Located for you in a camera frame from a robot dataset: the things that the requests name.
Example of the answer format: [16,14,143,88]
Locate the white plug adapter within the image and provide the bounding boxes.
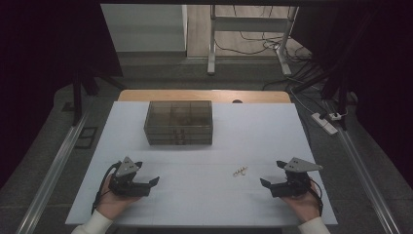
[328,111,349,122]

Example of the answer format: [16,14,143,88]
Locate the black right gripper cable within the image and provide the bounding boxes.
[307,176,325,217]

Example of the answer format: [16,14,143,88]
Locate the wooden table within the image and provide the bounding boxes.
[117,89,292,104]

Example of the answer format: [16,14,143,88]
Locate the white power strip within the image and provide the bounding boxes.
[311,112,340,137]

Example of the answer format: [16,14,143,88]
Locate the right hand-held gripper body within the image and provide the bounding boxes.
[269,156,324,199]

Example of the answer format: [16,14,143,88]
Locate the white floor cable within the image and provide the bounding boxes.
[287,87,317,115]

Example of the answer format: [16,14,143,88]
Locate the black curtain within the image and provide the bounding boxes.
[289,5,413,180]
[0,0,124,190]

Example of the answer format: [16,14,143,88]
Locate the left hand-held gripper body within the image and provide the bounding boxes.
[108,156,153,198]

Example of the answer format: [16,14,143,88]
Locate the gold pearl brooch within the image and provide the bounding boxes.
[232,165,249,178]

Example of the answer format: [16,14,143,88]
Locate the smoky clear jewelry box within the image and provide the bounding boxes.
[143,99,214,146]

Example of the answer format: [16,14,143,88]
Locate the person's right hand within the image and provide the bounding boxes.
[280,180,322,224]

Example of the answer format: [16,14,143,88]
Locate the white table cover sheet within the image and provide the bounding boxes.
[64,99,339,227]

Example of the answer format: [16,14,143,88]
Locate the black stand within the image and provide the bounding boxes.
[291,62,351,132]
[71,63,129,128]

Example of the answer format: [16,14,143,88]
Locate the black floor plate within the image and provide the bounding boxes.
[73,126,98,150]

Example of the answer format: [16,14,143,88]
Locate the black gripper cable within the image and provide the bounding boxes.
[91,161,123,215]
[307,176,325,217]

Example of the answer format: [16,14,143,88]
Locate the white cabinet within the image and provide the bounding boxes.
[99,3,189,54]

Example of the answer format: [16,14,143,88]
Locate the person's left hand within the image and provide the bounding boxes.
[95,174,142,220]

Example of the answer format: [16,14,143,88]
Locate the black floor cables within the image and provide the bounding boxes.
[213,5,327,93]

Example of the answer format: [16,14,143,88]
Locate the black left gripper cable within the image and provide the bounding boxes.
[91,161,123,215]

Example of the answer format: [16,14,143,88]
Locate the smoky clear pull-out drawer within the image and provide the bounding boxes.
[147,138,214,146]

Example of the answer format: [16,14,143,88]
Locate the white metal desk frame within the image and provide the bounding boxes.
[206,4,300,77]

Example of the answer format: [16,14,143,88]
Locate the aluminium rail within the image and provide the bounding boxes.
[15,109,93,234]
[323,99,402,234]

